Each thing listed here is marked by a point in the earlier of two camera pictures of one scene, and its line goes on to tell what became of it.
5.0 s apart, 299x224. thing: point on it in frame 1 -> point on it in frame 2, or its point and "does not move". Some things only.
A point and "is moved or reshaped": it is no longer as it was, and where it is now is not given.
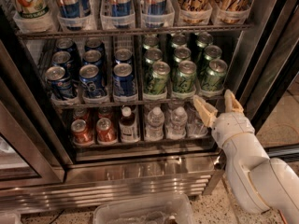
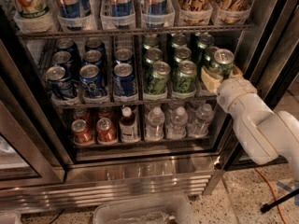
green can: (177, 40) does not move
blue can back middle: (94, 44) does not move
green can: (151, 56) does not move
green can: (212, 79) is moved or reshaped
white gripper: (234, 128) -> (234, 92)
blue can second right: (122, 56) does not move
